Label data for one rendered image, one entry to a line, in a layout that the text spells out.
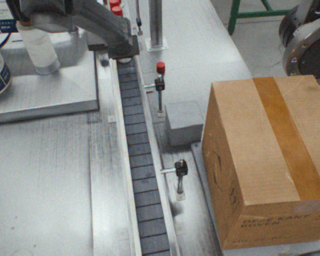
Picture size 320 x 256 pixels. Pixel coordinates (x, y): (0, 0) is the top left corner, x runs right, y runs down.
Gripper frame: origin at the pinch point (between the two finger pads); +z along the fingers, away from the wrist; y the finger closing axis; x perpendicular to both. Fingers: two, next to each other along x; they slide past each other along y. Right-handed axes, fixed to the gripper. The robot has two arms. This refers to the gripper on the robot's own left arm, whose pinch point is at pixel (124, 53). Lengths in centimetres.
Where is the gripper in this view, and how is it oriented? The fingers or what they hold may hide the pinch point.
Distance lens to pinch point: 107.0
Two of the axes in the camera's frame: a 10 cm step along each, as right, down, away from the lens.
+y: -9.8, 1.5, -1.0
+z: -1.0, 0.0, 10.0
